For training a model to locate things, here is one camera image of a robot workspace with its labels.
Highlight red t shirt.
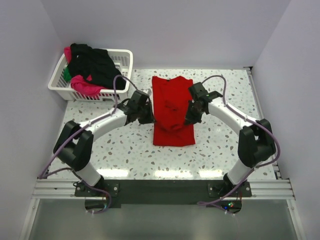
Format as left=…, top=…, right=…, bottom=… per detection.
left=152, top=76, right=196, bottom=147

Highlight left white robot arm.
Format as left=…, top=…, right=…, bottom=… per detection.
left=53, top=90, right=155, bottom=196

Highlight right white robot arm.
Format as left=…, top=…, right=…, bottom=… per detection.
left=185, top=82, right=276, bottom=197

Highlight white plastic laundry basket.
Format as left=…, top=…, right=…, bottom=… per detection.
left=47, top=48, right=134, bottom=103

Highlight pink t shirt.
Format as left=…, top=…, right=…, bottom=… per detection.
left=63, top=46, right=107, bottom=97

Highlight black t shirt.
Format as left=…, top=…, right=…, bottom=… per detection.
left=67, top=43, right=126, bottom=90

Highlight green t shirt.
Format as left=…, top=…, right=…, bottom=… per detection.
left=63, top=66, right=72, bottom=83

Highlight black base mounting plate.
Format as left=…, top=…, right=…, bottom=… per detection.
left=73, top=179, right=252, bottom=213

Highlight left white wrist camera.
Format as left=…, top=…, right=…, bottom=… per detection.
left=141, top=88, right=152, bottom=97

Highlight aluminium frame rail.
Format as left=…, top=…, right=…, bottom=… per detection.
left=31, top=178, right=296, bottom=200

